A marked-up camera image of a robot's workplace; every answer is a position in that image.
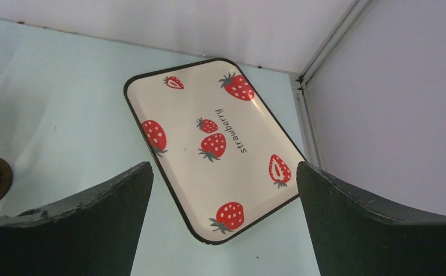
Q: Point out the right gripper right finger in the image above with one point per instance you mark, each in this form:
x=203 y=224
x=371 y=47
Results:
x=356 y=232

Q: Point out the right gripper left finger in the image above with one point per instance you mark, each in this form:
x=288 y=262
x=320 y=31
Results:
x=92 y=232

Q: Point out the strawberry pattern tray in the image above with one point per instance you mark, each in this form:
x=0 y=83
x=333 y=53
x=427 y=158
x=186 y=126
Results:
x=224 y=156

